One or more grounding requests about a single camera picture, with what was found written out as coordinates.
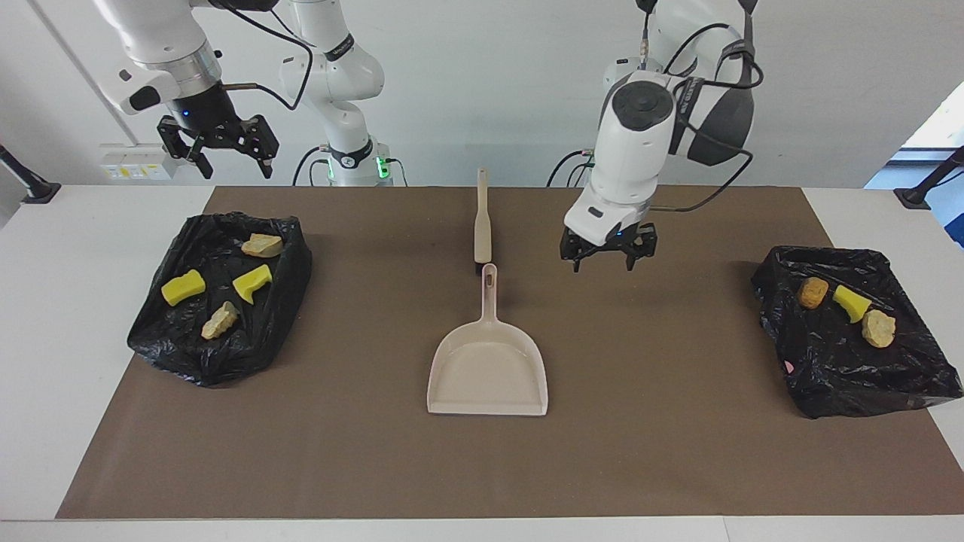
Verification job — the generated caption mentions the beige plastic dustpan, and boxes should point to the beige plastic dustpan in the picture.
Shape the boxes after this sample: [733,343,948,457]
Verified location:
[426,263,549,416]

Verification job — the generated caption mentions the black base cable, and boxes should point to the black base cable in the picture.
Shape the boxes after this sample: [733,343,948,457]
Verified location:
[546,147,599,187]
[292,145,332,187]

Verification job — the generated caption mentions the black right base cable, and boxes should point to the black right base cable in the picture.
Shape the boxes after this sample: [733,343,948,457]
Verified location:
[292,145,332,187]

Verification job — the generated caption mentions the black clamp stand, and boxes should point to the black clamp stand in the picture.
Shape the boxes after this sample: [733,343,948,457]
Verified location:
[0,143,63,205]
[894,145,964,210]

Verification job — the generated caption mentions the beige hand brush black bristles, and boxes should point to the beige hand brush black bristles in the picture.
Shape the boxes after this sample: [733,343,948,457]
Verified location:
[473,167,493,276]

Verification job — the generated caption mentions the black left base cable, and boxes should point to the black left base cable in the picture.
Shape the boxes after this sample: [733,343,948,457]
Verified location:
[546,147,599,187]

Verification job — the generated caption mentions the brown table mat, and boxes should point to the brown table mat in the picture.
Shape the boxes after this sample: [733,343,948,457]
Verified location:
[56,186,964,520]

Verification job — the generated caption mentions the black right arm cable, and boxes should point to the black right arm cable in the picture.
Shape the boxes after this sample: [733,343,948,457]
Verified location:
[222,0,314,112]

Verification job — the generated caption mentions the pale beige foam chunk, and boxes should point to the pale beige foam chunk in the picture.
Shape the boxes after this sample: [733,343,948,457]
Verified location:
[241,233,284,259]
[200,301,241,340]

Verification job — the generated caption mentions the black bagged bin pink spot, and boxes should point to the black bagged bin pink spot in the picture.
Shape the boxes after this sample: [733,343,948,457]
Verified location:
[751,245,964,419]

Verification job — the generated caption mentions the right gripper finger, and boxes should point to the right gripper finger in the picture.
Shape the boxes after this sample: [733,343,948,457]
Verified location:
[157,117,215,180]
[239,114,280,180]

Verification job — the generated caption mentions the tan foam chunk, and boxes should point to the tan foam chunk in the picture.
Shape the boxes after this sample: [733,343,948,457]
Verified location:
[862,309,897,349]

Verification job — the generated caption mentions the green and yellow sponge piece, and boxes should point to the green and yellow sponge piece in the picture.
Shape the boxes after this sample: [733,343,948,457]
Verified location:
[232,263,273,305]

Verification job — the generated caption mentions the yellow curved sponge wedge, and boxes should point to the yellow curved sponge wedge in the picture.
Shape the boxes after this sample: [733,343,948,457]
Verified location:
[832,285,873,324]

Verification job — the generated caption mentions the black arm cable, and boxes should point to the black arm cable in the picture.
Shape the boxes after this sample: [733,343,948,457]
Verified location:
[222,0,314,112]
[640,0,766,214]

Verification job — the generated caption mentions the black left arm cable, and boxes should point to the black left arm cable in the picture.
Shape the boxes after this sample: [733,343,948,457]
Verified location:
[640,0,766,214]

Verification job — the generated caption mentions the white wall socket box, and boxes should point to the white wall socket box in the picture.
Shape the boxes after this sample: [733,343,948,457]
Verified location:
[100,143,179,181]

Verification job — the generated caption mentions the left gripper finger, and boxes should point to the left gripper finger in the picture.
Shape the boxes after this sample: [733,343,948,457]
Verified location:
[560,228,596,273]
[621,224,658,273]

